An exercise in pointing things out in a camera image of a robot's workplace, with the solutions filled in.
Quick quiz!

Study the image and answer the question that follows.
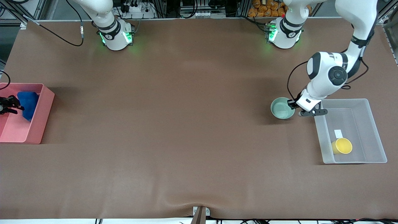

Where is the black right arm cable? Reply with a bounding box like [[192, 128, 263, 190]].
[[0, 0, 84, 91]]

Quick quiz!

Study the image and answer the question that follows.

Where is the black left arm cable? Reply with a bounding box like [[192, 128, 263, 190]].
[[287, 19, 378, 103]]

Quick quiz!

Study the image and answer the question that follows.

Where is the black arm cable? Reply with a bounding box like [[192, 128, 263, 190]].
[[287, 19, 378, 103], [0, 0, 84, 91]]

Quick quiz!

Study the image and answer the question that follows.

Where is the brown wooden post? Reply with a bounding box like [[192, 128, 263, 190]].
[[191, 207, 206, 224]]

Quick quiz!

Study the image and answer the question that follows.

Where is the white power strip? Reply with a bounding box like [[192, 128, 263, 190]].
[[123, 0, 156, 19]]

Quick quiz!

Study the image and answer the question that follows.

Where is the brown table mat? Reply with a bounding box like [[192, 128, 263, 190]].
[[0, 17, 398, 220]]

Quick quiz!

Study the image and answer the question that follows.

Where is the yellow plastic cup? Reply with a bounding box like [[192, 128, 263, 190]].
[[331, 138, 353, 155]]

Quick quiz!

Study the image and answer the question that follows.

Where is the aluminium frame rail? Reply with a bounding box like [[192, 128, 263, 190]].
[[0, 0, 42, 29]]

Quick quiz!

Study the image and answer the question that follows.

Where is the translucent white plastic bin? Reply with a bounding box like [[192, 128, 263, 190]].
[[314, 99, 388, 164]]

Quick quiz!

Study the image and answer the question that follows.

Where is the mint green bowl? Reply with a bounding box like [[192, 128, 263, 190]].
[[271, 97, 296, 120]]

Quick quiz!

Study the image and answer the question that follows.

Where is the pink plastic bin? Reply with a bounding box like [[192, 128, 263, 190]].
[[0, 82, 55, 144]]

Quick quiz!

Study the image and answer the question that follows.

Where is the blue microfiber cloth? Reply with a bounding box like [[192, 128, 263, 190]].
[[17, 91, 39, 122]]

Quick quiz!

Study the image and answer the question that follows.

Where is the small metal bracket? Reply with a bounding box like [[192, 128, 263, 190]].
[[193, 206, 211, 217]]

